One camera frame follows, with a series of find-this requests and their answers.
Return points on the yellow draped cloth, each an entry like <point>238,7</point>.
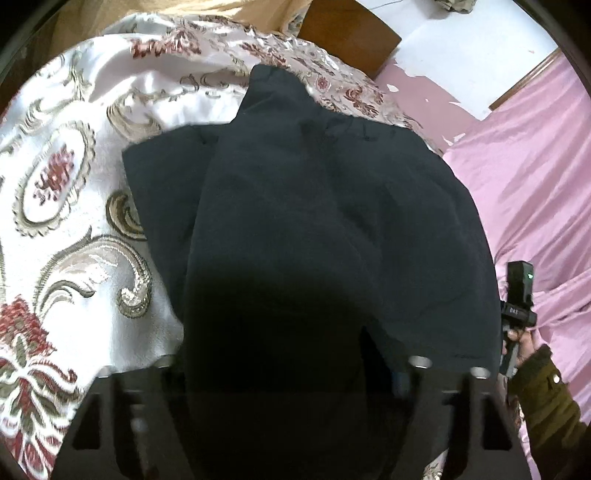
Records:
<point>265,15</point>

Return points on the brown wooden headboard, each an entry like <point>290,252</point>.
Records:
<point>350,31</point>

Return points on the dark green large garment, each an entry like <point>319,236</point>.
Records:
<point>308,254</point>

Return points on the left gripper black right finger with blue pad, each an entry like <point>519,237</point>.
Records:
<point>463,416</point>

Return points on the pink curtain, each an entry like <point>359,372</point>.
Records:
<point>527,168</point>

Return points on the olive green jacket sleeve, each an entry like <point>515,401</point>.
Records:
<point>559,440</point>

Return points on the person's right hand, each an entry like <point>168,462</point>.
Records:
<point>523,340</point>

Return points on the floral satin bedspread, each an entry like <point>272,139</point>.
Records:
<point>79,290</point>

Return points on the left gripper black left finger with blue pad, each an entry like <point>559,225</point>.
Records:
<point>123,429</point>

